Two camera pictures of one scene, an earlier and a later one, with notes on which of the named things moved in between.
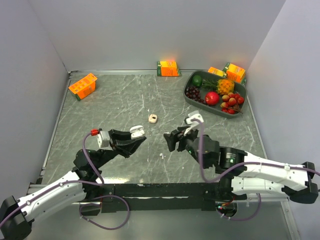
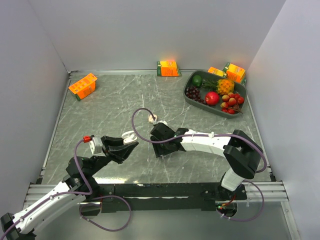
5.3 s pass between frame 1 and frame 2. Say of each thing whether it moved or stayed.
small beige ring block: stayed
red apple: stayed
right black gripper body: moved
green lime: stayed
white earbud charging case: moved
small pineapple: stayed
